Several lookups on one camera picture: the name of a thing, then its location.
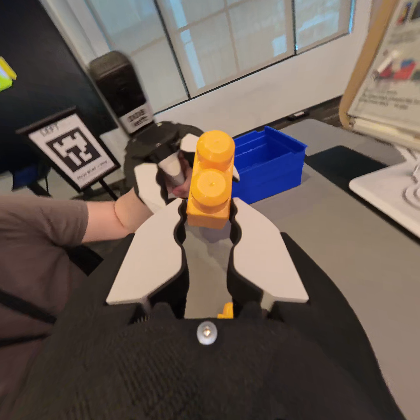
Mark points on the large paned window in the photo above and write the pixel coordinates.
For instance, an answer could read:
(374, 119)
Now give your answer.
(229, 39)

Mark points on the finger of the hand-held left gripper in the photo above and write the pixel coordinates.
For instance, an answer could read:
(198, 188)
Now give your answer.
(149, 187)
(192, 142)

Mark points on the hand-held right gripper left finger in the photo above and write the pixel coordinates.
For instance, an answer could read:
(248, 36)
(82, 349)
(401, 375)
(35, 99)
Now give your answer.
(151, 259)

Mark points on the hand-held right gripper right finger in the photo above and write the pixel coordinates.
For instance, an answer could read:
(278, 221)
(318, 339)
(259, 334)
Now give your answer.
(265, 259)

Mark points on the person's left hand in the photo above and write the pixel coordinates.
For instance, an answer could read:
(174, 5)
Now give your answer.
(183, 190)

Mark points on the person's left forearm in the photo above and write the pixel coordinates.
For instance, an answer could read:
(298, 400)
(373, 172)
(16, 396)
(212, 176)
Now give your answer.
(121, 216)

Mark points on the small black floor device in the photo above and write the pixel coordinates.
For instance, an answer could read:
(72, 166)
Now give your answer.
(298, 114)

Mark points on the wooden instruction board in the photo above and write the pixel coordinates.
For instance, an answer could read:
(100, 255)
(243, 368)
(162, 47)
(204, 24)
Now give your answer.
(387, 98)

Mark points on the black framed marker sign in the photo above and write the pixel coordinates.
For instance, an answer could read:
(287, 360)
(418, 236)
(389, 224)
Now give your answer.
(72, 147)

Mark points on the black table mat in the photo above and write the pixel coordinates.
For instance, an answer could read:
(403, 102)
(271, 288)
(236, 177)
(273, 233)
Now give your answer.
(341, 164)

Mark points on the yellow two-stud toy block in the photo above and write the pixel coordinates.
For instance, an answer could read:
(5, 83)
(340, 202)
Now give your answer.
(210, 187)

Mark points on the white board stand base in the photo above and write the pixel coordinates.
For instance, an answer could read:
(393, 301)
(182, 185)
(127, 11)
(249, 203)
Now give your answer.
(384, 190)

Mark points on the blue plastic bin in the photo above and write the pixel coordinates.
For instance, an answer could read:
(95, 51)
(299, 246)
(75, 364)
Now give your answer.
(272, 177)

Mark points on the large dark display screen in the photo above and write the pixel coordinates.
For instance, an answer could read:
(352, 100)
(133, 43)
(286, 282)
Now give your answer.
(39, 98)

